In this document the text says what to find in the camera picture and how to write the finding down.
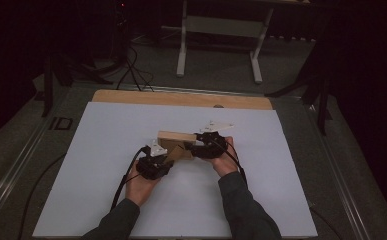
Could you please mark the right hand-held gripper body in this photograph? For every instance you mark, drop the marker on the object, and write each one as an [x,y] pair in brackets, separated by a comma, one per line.
[211,146]

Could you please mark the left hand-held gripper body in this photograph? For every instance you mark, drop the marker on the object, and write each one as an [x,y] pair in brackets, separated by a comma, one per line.
[152,168]

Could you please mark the wooden picture frame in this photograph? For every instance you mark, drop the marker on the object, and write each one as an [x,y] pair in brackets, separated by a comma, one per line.
[176,136]

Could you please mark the person's right hand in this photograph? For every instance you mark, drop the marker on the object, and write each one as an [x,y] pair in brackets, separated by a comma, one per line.
[226,165]

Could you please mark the person's left hand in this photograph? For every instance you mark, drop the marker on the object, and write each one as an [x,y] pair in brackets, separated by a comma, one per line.
[141,190]

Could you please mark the white table sheet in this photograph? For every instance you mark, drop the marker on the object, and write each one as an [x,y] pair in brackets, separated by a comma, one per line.
[114,133]

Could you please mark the black floor plate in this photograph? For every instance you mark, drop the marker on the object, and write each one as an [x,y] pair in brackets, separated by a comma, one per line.
[61,123]

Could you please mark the white metal stand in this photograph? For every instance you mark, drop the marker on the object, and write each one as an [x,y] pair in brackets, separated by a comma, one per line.
[222,26]

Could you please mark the black tripod stand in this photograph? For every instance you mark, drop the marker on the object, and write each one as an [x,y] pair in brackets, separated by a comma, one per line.
[316,90]
[64,71]

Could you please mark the dark equipment stand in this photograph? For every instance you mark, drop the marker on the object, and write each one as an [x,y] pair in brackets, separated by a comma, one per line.
[121,30]

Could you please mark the metal floor rail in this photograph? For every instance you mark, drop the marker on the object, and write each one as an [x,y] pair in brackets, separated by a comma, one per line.
[342,180]
[214,90]
[11,175]

